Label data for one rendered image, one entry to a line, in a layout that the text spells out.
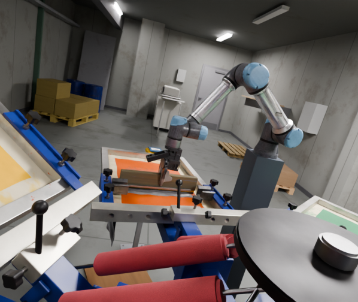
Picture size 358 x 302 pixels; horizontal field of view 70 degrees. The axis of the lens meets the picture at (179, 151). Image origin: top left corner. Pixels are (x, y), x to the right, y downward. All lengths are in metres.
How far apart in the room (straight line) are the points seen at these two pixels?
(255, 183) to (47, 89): 5.34
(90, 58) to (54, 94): 3.00
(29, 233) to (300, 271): 0.52
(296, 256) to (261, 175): 1.21
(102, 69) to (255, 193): 7.67
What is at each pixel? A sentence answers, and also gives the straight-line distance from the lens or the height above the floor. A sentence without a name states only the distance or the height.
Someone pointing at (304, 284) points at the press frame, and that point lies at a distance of 0.40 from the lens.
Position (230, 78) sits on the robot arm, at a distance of 1.43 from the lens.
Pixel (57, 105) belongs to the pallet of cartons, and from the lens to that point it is 6.22.
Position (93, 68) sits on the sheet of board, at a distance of 8.88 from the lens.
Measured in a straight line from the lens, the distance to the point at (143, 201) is 1.24.
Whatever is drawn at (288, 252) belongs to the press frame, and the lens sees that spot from 0.45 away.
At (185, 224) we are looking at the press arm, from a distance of 0.97.
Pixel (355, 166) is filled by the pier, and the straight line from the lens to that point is 4.35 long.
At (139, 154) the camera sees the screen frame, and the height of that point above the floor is 0.98.
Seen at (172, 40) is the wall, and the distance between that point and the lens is 9.27.
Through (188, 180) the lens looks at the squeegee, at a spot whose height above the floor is 1.04.
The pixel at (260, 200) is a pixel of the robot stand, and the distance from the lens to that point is 1.72.
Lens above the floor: 1.53
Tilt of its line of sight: 15 degrees down
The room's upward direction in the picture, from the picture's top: 13 degrees clockwise
